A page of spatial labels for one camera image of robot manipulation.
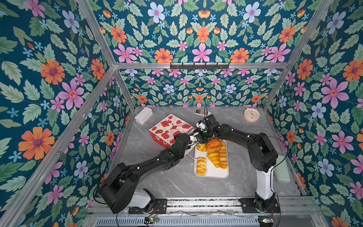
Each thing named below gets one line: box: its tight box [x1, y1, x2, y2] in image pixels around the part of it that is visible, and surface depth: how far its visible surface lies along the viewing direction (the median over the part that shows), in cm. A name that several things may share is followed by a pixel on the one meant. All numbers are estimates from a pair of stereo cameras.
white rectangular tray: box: [193, 139, 230, 179], surface depth 88 cm
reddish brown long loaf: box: [206, 137, 223, 152], surface depth 92 cm
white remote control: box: [194, 108, 212, 117], surface depth 117 cm
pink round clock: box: [243, 107, 261, 123], surface depth 113 cm
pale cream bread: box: [207, 150, 221, 169], surface depth 90 cm
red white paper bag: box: [148, 113, 197, 149], surface depth 93 cm
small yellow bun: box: [196, 143, 208, 152], surface depth 93 cm
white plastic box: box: [134, 106, 154, 126], surface depth 113 cm
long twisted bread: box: [219, 140, 228, 170], surface depth 92 cm
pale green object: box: [274, 154, 291, 183], surface depth 84 cm
